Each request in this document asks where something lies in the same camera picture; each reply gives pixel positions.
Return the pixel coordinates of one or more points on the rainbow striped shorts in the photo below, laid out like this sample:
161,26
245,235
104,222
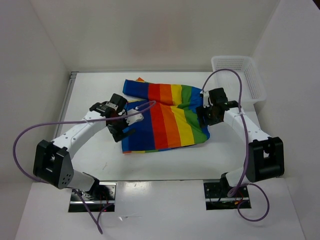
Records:
172,123

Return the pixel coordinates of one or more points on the white plastic basket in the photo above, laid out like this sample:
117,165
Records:
253,90

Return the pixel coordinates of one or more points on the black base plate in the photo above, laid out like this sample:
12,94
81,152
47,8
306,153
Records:
216,199
104,201

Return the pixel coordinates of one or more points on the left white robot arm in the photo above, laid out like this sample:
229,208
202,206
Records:
53,159

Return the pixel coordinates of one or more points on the aluminium table edge rail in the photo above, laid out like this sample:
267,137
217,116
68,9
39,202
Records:
67,95

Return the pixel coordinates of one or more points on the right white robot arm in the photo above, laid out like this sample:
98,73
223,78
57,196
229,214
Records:
264,155

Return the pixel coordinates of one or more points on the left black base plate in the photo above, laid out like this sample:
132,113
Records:
104,201

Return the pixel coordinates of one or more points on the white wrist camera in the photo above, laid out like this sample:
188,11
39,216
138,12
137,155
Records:
133,116
205,98

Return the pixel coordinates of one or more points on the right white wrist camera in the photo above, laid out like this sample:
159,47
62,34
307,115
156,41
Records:
205,98

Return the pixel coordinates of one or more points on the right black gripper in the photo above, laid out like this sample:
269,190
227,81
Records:
201,113

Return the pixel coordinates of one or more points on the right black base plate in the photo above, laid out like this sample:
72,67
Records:
216,199

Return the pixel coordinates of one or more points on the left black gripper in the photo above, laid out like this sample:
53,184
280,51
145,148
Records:
118,134

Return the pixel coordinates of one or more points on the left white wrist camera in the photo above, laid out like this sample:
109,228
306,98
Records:
133,116

